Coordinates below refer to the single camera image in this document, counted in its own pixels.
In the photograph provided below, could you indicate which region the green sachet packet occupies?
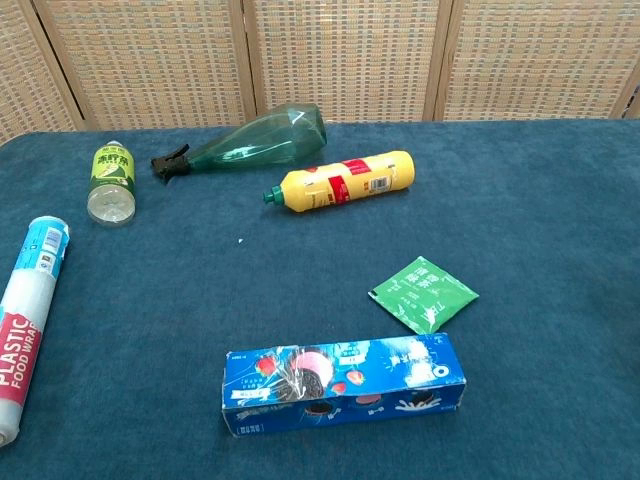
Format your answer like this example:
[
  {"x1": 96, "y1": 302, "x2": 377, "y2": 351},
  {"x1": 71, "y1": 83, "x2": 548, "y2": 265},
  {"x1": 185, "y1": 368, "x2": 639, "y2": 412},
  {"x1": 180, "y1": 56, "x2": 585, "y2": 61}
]
[{"x1": 367, "y1": 255, "x2": 480, "y2": 335}]

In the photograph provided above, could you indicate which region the blue table cloth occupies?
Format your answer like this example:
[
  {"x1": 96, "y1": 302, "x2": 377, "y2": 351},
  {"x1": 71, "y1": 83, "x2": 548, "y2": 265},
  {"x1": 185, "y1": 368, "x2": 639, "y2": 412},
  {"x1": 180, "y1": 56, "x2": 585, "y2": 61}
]
[{"x1": 0, "y1": 117, "x2": 640, "y2": 480}]

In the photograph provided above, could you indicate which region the yellow squeeze bottle green cap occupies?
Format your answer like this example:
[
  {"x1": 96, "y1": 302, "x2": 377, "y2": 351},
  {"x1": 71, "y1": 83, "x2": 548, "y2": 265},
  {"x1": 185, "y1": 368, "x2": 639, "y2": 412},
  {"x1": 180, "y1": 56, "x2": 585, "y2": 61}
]
[{"x1": 263, "y1": 149, "x2": 417, "y2": 215}]

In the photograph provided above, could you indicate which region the green plastic spray bottle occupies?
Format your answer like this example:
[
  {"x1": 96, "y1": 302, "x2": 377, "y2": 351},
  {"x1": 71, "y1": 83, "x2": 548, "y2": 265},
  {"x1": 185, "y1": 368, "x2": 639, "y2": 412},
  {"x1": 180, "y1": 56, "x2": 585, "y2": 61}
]
[{"x1": 150, "y1": 102, "x2": 328, "y2": 185}]

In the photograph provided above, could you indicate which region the blue cookie box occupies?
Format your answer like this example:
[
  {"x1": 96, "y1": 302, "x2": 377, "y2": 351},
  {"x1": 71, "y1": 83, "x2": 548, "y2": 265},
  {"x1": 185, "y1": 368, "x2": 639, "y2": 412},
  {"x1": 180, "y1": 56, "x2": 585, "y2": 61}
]
[{"x1": 221, "y1": 332, "x2": 468, "y2": 439}]

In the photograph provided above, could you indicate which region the woven folding screen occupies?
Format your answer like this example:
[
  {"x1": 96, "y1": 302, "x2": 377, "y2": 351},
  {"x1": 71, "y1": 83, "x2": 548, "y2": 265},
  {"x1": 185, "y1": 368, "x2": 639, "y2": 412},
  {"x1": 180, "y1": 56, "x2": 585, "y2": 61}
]
[{"x1": 0, "y1": 0, "x2": 640, "y2": 147}]

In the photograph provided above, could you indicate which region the clear bottle with green label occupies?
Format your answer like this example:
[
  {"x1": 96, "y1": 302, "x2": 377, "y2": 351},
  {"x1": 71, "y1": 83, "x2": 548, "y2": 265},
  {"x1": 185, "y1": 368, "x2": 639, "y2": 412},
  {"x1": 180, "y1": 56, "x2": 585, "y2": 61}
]
[{"x1": 86, "y1": 140, "x2": 138, "y2": 225}]

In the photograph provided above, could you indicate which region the plastic food wrap roll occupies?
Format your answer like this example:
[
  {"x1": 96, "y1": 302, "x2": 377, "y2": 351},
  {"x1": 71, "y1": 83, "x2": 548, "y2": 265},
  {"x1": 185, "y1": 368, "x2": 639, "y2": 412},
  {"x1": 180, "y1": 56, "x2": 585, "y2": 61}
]
[{"x1": 0, "y1": 215, "x2": 72, "y2": 448}]

